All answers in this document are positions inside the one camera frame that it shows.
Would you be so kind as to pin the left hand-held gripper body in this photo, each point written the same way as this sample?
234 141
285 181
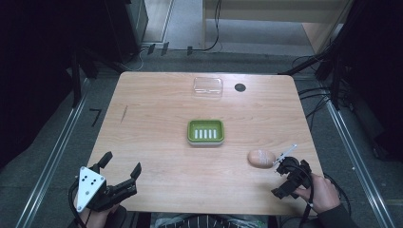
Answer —
92 185

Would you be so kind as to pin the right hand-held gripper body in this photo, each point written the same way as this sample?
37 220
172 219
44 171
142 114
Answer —
293 177

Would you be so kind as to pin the brown oval soap bar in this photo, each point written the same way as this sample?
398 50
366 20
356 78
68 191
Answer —
261 158

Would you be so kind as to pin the person's left hand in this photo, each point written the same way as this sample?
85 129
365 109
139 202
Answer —
95 218

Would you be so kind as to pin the person's right hand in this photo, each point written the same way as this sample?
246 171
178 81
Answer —
321 194

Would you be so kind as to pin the black angled floor marker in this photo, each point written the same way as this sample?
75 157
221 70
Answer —
96 115

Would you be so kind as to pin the green soap dish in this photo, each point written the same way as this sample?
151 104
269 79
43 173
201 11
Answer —
205 133

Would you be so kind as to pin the black round table grommet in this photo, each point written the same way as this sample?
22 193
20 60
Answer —
240 87

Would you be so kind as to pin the black metal stand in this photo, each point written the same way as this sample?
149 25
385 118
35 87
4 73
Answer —
76 79
329 63

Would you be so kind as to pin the person's striped clothing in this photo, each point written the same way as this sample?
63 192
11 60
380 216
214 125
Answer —
206 221

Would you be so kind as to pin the clear plastic lid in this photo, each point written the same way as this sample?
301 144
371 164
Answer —
208 86

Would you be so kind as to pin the dark cabinet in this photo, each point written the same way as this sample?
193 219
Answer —
126 25

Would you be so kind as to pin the aluminium floor rail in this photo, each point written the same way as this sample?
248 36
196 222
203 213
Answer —
52 158
358 164

